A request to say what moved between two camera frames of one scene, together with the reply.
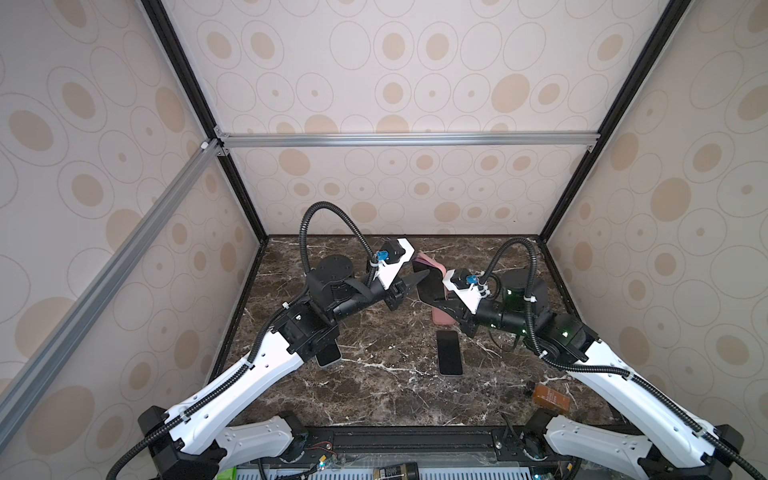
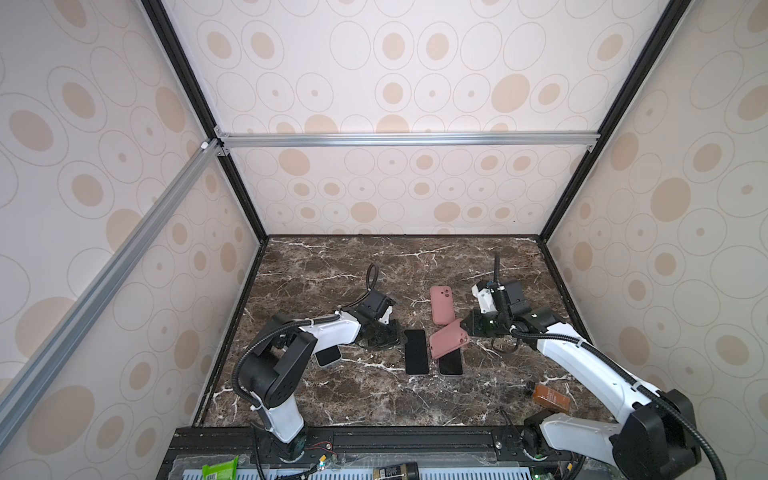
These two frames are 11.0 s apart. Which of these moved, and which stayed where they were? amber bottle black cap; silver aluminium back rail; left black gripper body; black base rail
Moved: left black gripper body
Stayed: black base rail; silver aluminium back rail; amber bottle black cap
